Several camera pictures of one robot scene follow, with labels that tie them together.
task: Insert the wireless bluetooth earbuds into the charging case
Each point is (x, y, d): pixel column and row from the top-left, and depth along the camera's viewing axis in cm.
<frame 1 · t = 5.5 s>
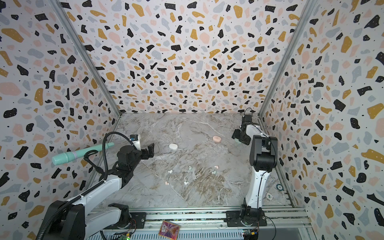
left hand: (147, 141, 85), fingers open
right hand: (239, 135, 104), fingers open
mint green microphone: (62, 158, 60), point 34 cm above the table
white earbud charging case: (173, 146, 102), point 2 cm above the table
pink earbud charging case: (216, 139, 108), point 2 cm above the table
white earbud near centre: (186, 183, 87), on the table
mint green earbud: (190, 168, 94), on the table
white earbud left: (170, 171, 92), on the table
green poker chip: (279, 187, 87), on the table
white poker chip: (270, 197, 83), on the table
pink earbud right: (217, 167, 94), on the table
mint earbud pair right: (214, 172, 92), on the table

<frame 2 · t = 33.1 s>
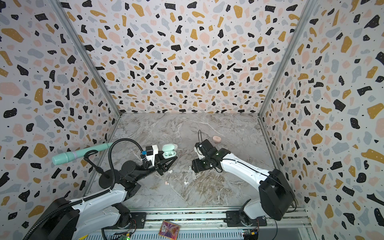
left hand: (175, 153, 68), fingers open
right hand: (195, 164, 82), fingers open
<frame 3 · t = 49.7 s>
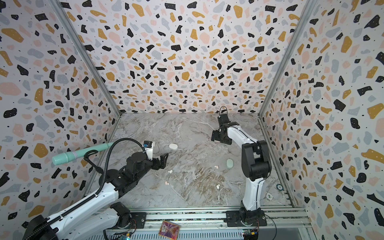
left hand: (162, 150, 79), fingers open
right hand: (218, 136, 97), fingers open
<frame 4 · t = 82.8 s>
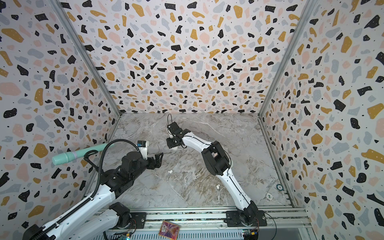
left hand: (157, 151, 79), fingers open
right hand: (168, 140, 100), fingers open
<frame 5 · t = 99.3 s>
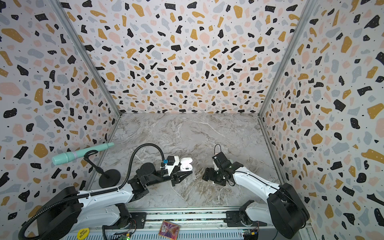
left hand: (191, 167, 69), fingers open
right hand: (206, 177, 83), fingers open
black microphone stand: (110, 178, 88), on the table
